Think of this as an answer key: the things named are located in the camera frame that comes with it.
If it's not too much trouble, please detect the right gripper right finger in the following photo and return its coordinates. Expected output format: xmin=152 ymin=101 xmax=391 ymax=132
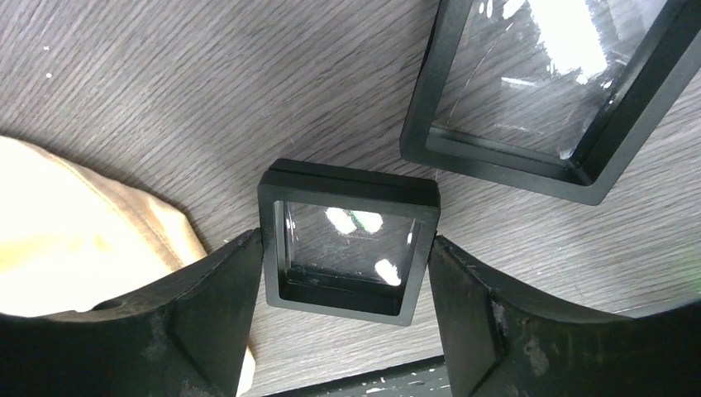
xmin=428 ymin=236 xmax=700 ymax=396

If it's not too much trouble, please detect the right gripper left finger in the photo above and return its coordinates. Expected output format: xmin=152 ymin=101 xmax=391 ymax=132
xmin=1 ymin=229 xmax=263 ymax=396

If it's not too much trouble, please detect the cream yellow garment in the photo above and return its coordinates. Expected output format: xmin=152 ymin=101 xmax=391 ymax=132
xmin=1 ymin=137 xmax=255 ymax=396

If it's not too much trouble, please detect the black square frame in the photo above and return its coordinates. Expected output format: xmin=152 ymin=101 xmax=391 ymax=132
xmin=257 ymin=159 xmax=441 ymax=327
xmin=400 ymin=1 xmax=700 ymax=206

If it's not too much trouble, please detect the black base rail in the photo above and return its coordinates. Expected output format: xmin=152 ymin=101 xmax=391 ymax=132
xmin=278 ymin=356 xmax=451 ymax=397

